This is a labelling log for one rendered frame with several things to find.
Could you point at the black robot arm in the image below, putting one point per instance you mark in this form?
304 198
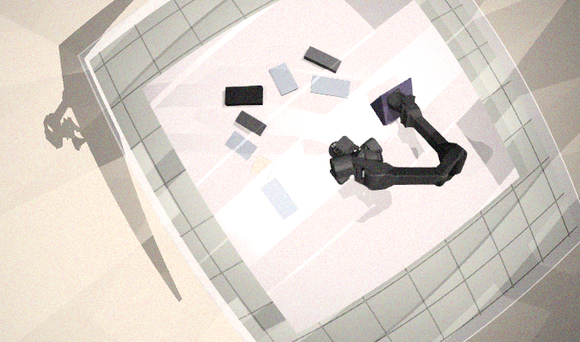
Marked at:
381 175

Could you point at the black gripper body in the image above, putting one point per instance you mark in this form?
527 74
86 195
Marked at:
370 144

